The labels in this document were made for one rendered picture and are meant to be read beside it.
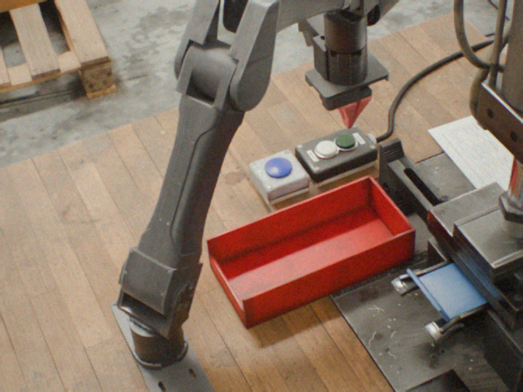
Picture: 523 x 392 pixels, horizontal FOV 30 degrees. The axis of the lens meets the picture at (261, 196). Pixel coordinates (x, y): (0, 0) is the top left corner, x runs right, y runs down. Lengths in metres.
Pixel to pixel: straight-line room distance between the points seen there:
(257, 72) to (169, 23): 2.29
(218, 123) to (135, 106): 1.96
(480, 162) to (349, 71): 0.27
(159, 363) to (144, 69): 2.04
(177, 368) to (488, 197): 0.44
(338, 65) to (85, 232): 0.43
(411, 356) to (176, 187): 0.37
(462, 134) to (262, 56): 0.52
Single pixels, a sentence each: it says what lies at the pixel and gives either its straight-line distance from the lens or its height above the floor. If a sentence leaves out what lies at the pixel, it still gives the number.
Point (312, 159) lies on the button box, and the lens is 1.43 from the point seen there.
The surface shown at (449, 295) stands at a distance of 1.19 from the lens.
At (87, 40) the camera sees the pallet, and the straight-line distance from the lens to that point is 3.10.
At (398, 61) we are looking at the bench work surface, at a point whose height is 0.90.
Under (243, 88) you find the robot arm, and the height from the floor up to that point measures 1.24.
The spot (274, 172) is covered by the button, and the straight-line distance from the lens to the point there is 1.40.
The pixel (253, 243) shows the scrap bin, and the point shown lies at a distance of 1.33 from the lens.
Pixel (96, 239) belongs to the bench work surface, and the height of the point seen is 0.90.
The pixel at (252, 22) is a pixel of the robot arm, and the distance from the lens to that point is 1.06.
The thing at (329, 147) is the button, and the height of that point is 0.94.
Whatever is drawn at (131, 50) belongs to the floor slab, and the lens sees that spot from 3.26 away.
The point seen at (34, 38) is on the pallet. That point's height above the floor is 0.14.
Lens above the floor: 1.91
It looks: 45 degrees down
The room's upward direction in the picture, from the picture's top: 5 degrees counter-clockwise
